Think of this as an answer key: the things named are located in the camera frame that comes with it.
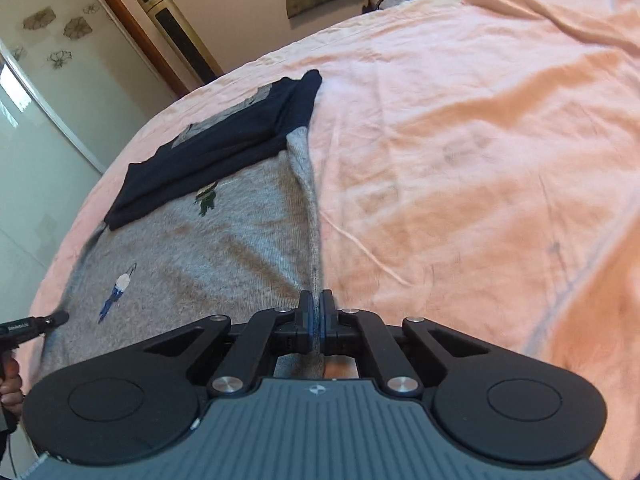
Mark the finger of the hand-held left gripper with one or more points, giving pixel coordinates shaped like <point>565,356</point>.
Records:
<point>47,321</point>

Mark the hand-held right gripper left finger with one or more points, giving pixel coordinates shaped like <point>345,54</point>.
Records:
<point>311,320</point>

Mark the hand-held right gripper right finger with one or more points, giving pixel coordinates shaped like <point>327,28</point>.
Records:
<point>326,321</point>

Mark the grey sweater with navy sleeves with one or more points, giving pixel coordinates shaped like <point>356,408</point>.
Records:
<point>225,240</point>

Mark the person's left hand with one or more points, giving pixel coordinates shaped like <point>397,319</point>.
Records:
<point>11,385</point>

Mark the pink bedsheet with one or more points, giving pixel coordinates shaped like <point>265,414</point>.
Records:
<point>450,160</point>

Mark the glass wardrobe door flower print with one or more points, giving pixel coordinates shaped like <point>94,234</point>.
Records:
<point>45,75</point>

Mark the gold tower air conditioner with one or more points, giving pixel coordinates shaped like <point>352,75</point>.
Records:
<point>177,35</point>

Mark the wooden door frame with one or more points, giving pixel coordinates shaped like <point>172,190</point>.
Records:
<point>130,25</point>

